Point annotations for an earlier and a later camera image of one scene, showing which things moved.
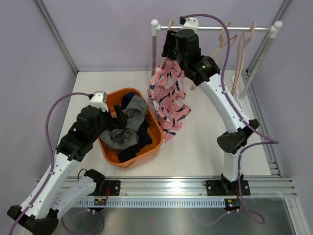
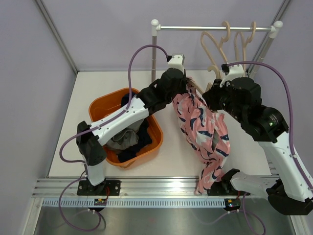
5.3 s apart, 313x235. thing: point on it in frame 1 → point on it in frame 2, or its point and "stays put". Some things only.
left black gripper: x=119 y=122 → x=182 y=89
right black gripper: x=170 y=41 → x=212 y=96
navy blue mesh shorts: x=143 y=134 stays put
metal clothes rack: x=275 y=29 stays put
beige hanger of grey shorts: x=223 y=42 → x=219 y=44
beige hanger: x=171 y=22 → x=209 y=86
